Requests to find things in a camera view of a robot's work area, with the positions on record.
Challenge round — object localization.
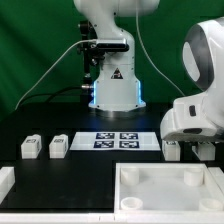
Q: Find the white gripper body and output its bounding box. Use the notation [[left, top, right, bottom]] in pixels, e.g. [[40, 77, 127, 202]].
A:
[[160, 93, 224, 142]]

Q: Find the white square tabletop tray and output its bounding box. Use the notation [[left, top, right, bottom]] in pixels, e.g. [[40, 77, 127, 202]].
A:
[[114, 163, 224, 224]]

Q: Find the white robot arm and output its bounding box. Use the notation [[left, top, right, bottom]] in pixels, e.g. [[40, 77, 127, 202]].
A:
[[73, 0, 224, 142]]

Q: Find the white sheet with markers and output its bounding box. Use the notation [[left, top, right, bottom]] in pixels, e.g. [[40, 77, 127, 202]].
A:
[[70, 131, 160, 151]]

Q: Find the left white obstacle bar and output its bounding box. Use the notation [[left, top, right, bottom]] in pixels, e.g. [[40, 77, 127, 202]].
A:
[[0, 167, 15, 204]]

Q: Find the black cable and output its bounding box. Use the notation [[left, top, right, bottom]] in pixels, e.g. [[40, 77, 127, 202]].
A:
[[16, 86, 84, 108]]

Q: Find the white cable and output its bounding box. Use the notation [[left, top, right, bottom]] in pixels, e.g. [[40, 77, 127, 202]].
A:
[[14, 39, 98, 111]]

